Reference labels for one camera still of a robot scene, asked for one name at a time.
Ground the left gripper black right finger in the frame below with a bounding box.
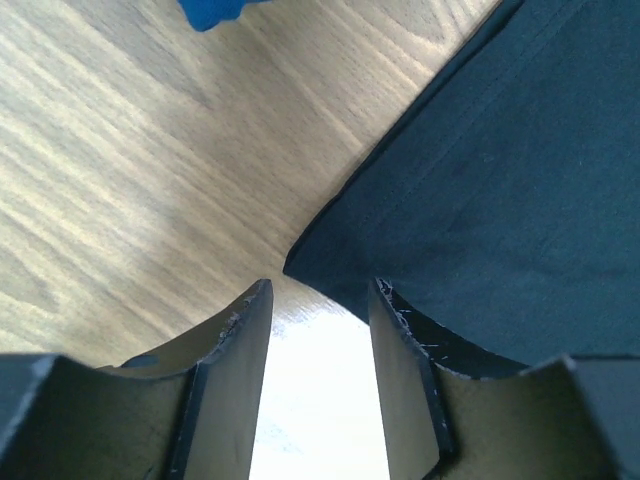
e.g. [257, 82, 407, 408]
[369, 280, 639, 479]

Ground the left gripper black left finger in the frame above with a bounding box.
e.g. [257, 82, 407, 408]
[1, 279, 273, 479]

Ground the black t shirt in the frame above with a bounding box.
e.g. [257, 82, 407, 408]
[284, 1, 639, 364]

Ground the folded blue t shirt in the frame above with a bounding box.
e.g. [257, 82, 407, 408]
[177, 0, 264, 32]

